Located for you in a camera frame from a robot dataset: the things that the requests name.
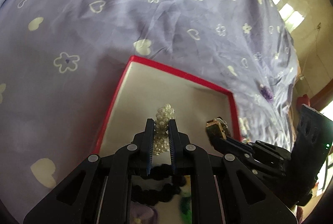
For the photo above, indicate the purple floral bed quilt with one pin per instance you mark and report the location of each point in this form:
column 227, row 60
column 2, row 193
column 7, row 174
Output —
column 61, row 61

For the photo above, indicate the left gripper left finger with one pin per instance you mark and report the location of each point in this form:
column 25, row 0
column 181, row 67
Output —
column 147, row 145

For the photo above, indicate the green braided hair band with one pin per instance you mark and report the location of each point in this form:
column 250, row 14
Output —
column 185, row 207

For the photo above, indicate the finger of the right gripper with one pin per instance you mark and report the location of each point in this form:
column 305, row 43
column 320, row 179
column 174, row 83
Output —
column 228, row 145

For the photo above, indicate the red jewelry box tray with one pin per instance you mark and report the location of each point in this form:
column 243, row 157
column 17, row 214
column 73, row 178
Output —
column 148, row 89

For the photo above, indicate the black fabric scrunchie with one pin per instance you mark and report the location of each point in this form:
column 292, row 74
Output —
column 161, row 185

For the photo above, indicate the gold wrist watch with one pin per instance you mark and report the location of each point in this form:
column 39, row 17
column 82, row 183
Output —
column 217, row 128

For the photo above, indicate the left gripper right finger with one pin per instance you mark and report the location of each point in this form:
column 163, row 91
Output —
column 174, row 143

